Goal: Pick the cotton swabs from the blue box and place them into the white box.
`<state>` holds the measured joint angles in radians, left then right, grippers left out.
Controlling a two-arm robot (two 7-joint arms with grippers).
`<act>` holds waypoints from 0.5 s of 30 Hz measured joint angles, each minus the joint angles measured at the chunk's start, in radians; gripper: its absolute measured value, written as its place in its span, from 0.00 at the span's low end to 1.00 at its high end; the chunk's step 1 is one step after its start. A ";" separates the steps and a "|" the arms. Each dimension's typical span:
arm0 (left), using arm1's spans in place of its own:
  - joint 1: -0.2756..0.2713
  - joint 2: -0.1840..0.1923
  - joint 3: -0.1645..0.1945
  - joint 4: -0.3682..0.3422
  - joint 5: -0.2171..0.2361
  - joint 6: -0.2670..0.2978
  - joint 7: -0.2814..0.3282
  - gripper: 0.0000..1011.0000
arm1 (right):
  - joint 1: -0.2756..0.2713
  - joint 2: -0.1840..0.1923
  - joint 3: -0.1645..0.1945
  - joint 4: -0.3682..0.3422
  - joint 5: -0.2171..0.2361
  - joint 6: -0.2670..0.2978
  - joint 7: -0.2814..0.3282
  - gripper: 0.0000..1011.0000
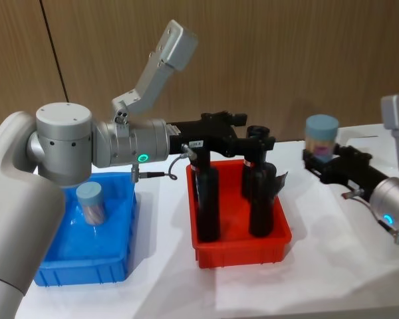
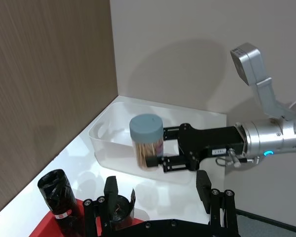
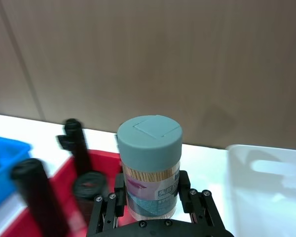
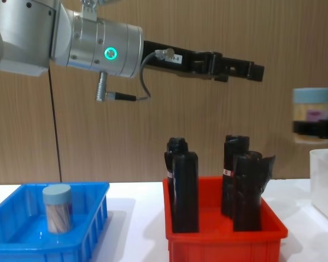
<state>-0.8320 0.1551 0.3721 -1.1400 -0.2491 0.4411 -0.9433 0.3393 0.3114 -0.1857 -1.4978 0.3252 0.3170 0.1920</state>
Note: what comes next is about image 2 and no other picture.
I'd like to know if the black trash bag roll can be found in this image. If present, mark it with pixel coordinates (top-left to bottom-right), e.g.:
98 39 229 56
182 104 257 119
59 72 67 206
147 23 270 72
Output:
37 168 86 237
110 188 137 232

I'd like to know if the clear plastic bin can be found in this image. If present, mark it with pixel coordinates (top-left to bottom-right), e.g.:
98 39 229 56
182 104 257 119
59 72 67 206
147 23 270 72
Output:
88 101 228 185

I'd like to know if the brown wood grain panel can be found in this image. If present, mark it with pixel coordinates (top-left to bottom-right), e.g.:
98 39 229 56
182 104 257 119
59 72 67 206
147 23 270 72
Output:
0 0 119 221

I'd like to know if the toothpick jar with blue lid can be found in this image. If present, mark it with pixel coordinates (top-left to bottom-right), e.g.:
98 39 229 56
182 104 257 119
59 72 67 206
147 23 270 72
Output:
129 113 166 172

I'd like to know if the thin dark gripper cable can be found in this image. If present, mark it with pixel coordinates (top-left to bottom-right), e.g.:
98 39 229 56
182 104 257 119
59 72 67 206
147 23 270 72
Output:
215 147 259 169

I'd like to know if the red box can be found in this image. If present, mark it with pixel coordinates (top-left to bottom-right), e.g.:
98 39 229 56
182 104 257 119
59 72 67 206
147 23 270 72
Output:
26 210 89 237

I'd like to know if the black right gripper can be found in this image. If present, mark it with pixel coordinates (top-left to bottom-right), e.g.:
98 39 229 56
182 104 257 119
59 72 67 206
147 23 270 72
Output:
147 122 245 174

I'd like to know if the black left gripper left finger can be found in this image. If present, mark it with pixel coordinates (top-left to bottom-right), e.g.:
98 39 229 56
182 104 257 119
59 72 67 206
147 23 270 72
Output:
82 175 119 237

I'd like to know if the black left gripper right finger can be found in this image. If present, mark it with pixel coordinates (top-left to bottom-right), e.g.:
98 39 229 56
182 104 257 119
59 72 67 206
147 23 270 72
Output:
196 170 239 237

